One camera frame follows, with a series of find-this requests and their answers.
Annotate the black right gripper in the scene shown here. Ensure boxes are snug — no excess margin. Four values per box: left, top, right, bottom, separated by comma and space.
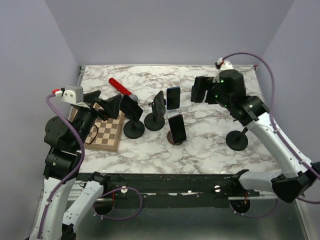
191, 75, 232, 110

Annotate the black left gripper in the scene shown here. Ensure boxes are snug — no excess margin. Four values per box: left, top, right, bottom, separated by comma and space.
73, 90, 122, 149

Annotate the blue-edged black phone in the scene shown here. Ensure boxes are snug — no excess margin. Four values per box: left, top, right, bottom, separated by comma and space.
166, 86, 181, 110

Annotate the pink-edged black phone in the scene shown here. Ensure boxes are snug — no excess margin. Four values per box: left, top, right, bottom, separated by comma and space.
168, 114, 186, 135

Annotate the black round-base stand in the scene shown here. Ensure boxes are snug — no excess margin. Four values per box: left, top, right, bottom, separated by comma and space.
225, 127, 249, 151
123, 118, 145, 139
144, 102, 165, 132

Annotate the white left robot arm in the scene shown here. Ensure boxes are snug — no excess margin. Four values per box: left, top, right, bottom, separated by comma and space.
29, 86, 122, 240

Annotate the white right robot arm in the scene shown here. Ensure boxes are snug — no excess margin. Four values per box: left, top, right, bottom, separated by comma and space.
190, 69, 320, 203

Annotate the black stand on wooden base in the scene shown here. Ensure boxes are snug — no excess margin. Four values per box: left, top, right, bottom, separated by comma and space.
167, 132, 187, 146

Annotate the wooden chessboard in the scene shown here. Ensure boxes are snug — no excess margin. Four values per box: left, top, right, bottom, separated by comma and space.
84, 111, 125, 152

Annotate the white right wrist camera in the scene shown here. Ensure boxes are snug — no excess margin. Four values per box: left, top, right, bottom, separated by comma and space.
212, 57, 234, 83

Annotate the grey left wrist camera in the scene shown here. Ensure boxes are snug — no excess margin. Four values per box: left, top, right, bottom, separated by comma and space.
61, 85, 84, 105

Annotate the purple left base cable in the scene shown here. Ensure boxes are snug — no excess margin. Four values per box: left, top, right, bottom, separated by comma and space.
92, 187, 144, 221

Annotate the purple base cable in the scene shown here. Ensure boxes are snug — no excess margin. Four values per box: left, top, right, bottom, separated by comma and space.
228, 197, 280, 219
92, 187, 144, 221

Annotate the black front mounting rail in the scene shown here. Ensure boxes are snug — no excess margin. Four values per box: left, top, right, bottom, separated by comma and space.
98, 173, 260, 209

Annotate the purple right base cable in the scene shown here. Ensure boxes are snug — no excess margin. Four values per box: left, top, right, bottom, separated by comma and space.
228, 197, 280, 219

